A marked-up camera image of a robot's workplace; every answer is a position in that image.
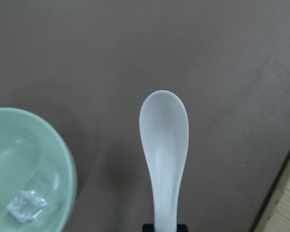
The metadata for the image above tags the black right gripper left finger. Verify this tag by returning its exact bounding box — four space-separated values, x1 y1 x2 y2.
142 224 155 232

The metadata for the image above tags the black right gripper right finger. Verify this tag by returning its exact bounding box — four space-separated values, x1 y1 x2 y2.
176 224 188 232

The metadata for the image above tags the white ceramic spoon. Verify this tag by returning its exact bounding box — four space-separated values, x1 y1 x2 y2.
139 90 189 232

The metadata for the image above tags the clear ice cube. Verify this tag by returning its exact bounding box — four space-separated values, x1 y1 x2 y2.
7 190 48 223

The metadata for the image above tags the mint green bowl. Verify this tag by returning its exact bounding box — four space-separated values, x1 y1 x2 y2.
0 107 77 232

